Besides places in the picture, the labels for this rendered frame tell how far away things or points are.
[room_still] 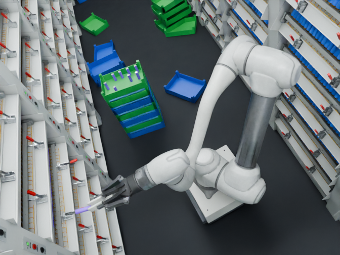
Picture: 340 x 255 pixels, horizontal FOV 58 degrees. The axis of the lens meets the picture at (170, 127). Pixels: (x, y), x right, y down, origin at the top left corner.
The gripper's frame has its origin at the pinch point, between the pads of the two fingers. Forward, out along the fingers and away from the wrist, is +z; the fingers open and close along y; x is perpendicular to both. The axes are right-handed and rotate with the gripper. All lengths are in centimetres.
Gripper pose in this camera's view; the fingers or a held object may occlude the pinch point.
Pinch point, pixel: (96, 203)
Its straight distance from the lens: 130.8
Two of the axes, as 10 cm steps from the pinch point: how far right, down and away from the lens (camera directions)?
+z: -8.7, 4.7, 1.2
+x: 3.8, 4.9, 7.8
